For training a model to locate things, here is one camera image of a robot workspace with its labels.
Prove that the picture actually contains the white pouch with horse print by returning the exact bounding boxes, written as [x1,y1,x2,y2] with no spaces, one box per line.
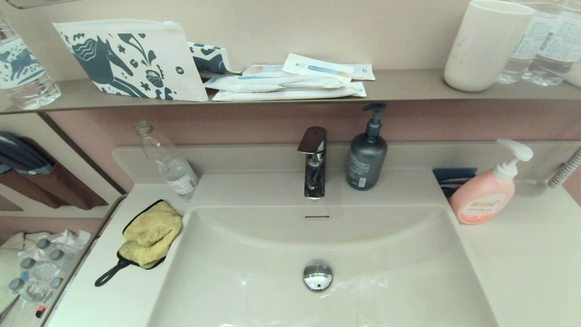
[52,19,208,102]

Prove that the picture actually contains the white corrugated hose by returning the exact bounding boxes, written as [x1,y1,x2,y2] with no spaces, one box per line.
[547,146,581,189]

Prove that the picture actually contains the chrome faucet with dark lever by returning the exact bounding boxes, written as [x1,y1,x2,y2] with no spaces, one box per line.
[297,126,328,200]

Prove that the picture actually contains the white packet with orange print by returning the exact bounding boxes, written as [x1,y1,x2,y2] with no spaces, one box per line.
[242,64,291,77]

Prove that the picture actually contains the tall white cup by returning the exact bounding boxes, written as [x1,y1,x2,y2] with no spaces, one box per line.
[444,0,536,92]

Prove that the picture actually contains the empty clear plastic bottle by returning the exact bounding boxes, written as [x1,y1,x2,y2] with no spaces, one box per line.
[133,119,199,202]

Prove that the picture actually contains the clear water bottle white label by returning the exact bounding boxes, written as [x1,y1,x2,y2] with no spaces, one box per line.
[496,0,552,85]
[522,0,581,87]

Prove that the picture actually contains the plastic wrapped water bottle pack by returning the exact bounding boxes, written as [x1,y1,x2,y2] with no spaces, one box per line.
[8,228,93,306]

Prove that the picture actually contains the brown wall shelf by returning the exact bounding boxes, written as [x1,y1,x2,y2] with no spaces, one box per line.
[0,68,581,115]

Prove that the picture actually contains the chrome drain stopper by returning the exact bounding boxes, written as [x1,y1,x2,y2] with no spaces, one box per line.
[303,260,333,292]

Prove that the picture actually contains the small white square packet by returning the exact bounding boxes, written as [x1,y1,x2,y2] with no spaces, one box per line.
[349,64,376,81]

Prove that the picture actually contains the white packet with blue toothbrush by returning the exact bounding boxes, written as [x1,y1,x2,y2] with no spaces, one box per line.
[282,53,355,85]

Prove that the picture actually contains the dark grey pump bottle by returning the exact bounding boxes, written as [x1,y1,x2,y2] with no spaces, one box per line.
[346,103,388,191]

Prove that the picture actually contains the dark blue box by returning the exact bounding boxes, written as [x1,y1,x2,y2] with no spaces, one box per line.
[432,168,478,198]

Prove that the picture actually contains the small white blue printed pouch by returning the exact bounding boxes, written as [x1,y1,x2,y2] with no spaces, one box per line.
[187,42,241,75]

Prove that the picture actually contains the long white sealed packet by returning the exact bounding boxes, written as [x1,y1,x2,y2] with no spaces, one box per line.
[203,74,345,93]
[212,82,367,102]

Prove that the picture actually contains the white sink basin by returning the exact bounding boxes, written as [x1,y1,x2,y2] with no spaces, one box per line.
[148,204,500,327]

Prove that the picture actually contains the yellow cloth with black trim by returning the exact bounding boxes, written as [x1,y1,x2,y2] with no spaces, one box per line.
[94,199,183,287]

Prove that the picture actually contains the brown hanging holder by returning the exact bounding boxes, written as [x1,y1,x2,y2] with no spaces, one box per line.
[0,136,109,210]

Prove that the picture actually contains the dark grey hair dryer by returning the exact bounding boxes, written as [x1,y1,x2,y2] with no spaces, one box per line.
[0,131,55,176]

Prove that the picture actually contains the water bottle with horse label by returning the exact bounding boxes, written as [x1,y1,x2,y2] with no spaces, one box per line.
[0,11,62,110]

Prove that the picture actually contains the pink soap pump bottle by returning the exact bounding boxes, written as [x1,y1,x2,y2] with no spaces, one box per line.
[449,138,534,225]

